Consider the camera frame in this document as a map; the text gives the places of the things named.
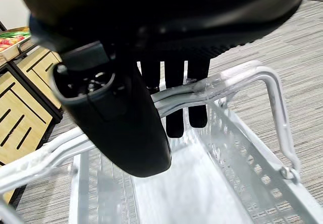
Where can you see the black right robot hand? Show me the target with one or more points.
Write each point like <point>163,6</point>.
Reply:
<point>141,32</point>

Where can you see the white plastic shopping basket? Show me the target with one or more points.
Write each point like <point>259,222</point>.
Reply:
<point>202,173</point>

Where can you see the green vegetables pile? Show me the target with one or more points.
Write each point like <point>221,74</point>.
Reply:
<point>12,34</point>

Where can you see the red vegetables pile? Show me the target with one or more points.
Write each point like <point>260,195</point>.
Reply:
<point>8,43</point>

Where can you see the black metal hook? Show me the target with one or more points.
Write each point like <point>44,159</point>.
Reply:
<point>21,50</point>

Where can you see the wooden produce display stand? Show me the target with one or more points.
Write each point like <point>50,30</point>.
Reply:
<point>22,103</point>

